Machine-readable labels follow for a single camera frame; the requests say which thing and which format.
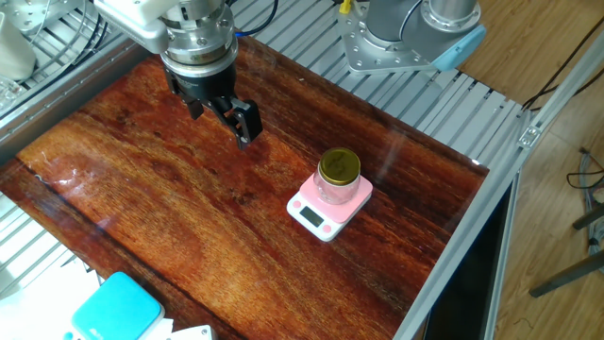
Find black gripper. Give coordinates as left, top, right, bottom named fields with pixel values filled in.
left=162, top=60, right=264, bottom=151

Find glass jar gold lid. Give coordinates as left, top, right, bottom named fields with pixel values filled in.
left=312, top=146, right=362, bottom=206

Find pink white kitchen scale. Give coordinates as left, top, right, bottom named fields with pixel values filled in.
left=286, top=172, right=374, bottom=243

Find clear plastic object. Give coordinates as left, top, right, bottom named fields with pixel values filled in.
left=0, top=75, right=27, bottom=117

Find brown wood-grain board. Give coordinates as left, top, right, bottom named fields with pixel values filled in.
left=0, top=35, right=490, bottom=340

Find silver metal plate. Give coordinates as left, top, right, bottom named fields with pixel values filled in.
left=0, top=0, right=84, bottom=35

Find turquoise flat box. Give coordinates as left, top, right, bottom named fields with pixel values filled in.
left=63, top=271, right=166, bottom=340

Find white paper sheets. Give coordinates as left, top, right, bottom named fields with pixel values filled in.
left=0, top=254, right=103, bottom=340

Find dark furniture leg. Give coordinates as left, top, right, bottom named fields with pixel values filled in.
left=528, top=249, right=604, bottom=298
left=572, top=202, right=604, bottom=231

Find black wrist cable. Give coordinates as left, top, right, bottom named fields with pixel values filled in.
left=234, top=0, right=280, bottom=37

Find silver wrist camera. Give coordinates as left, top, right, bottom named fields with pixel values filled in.
left=92, top=2, right=171, bottom=54

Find black cable bundle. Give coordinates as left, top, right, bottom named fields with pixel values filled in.
left=69, top=13, right=110, bottom=66

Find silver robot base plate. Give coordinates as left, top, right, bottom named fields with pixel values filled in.
left=337, top=0, right=461, bottom=77

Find grey aluminium frame beam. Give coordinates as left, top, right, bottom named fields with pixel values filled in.
left=394, top=134, right=542, bottom=340
left=0, top=33, right=153, bottom=164

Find silver corner bracket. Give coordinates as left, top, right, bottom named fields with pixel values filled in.
left=517, top=125, right=543, bottom=150

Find black floor cable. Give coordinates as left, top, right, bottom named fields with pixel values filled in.
left=521, top=16, right=604, bottom=112

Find aluminium frame post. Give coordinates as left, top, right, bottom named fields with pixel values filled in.
left=528, top=27, right=604, bottom=138

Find grey cable bundle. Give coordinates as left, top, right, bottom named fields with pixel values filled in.
left=565, top=146, right=604, bottom=249

